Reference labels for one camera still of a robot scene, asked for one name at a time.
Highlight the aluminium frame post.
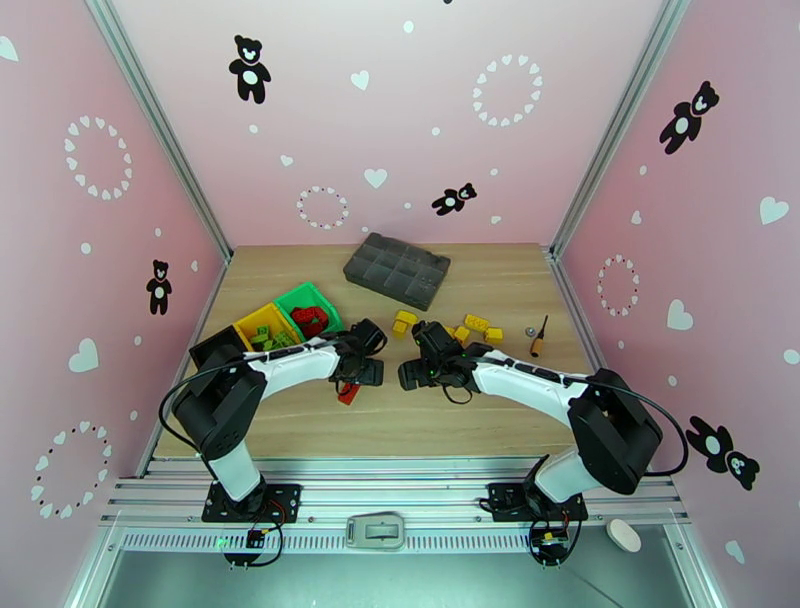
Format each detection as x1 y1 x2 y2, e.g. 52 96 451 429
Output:
548 0 700 259
661 524 721 608
62 524 123 608
84 0 234 267

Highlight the white oval object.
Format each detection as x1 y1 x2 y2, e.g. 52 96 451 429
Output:
605 517 644 554

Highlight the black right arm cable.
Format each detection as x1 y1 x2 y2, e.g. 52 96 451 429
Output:
593 377 690 479

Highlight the grey plastic device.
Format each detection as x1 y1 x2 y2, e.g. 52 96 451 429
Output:
345 511 407 552

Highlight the green plastic bin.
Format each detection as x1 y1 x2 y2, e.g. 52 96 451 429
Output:
272 282 344 340

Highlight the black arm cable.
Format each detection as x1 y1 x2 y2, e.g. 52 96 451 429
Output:
157 357 251 461
593 377 690 479

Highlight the screwdriver with orange handle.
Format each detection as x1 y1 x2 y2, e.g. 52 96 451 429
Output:
529 314 552 359

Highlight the aluminium front rail platform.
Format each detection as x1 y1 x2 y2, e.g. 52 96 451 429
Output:
99 457 692 556

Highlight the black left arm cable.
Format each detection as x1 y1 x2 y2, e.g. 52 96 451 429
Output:
157 357 251 461

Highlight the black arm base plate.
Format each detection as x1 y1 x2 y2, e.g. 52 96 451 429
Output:
486 481 589 524
201 482 303 524

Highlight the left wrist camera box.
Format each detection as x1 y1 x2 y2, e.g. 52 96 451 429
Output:
347 317 389 350

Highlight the dark translucent organizer box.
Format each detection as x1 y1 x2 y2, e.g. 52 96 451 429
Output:
342 232 453 313

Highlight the aluminium table side rail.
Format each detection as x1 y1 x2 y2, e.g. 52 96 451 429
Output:
548 249 654 476
136 259 234 479

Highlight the black plastic bin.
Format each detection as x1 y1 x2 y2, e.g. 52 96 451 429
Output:
188 326 244 376

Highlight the yellow plastic bin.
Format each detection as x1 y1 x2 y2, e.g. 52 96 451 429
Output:
234 302 309 356

